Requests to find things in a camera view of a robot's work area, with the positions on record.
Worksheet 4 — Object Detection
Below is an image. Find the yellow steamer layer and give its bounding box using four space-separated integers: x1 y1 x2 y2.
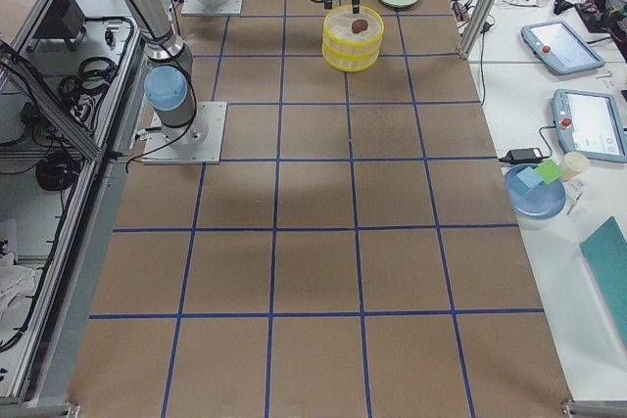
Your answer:
322 5 385 50
321 43 379 72

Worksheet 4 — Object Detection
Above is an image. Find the brown steamed bun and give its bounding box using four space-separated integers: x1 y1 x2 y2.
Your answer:
351 19 368 34

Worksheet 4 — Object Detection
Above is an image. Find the far blue teach pendant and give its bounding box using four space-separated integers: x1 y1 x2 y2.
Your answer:
520 21 605 75

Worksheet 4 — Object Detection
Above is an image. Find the blue teach pendant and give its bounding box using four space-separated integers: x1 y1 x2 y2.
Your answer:
520 21 605 75
552 89 626 163

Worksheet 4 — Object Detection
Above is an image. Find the black power adapter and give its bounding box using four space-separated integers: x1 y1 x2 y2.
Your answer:
499 148 545 165

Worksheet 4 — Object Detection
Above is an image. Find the blue cube block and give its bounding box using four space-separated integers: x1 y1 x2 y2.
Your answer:
516 166 543 190

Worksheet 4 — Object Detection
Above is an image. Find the near blue teach pendant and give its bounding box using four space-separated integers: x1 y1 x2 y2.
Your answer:
552 89 626 163

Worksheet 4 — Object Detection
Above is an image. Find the green cube block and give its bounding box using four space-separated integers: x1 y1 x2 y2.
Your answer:
534 160 563 185

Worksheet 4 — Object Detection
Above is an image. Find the beige cup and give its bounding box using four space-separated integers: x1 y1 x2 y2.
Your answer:
559 151 590 182

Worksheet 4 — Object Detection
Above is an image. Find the blue plate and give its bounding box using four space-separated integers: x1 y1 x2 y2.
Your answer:
505 164 566 220

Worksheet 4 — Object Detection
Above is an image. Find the white crumpled cloth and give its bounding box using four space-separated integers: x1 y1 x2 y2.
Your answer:
0 219 36 321

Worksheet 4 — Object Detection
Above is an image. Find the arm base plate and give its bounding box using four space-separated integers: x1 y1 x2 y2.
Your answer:
141 102 227 164
181 0 243 17

